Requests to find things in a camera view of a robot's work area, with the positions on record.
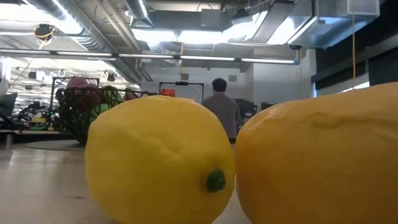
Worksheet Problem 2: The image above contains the green apple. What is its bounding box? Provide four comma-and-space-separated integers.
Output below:
90, 103, 110, 125

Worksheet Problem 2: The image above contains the long ceiling light bar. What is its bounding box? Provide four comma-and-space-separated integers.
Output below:
0, 48, 301, 65

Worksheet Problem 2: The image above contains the silver round air duct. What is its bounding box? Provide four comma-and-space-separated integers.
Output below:
124, 0, 154, 27

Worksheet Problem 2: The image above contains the grey monitor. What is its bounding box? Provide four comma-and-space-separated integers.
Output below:
0, 92, 18, 118

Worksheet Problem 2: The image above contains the person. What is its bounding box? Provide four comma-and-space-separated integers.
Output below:
201, 77, 244, 144

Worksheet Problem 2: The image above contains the yellow lemon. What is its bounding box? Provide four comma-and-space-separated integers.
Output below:
85, 95, 236, 224

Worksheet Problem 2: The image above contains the orange lemon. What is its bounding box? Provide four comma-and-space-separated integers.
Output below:
235, 82, 398, 224

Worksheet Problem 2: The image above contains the dark woven wire basket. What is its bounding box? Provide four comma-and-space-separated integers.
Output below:
55, 84, 158, 146

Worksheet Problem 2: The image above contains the round grey placemat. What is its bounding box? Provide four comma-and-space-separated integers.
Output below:
24, 139, 90, 152

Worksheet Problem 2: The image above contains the green cucumber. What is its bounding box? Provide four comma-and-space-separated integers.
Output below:
101, 85, 124, 106

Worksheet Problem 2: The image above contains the black cabinet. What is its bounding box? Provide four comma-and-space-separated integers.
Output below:
236, 98, 259, 125

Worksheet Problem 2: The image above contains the black yellow cable reel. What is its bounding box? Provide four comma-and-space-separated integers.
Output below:
33, 23, 57, 41

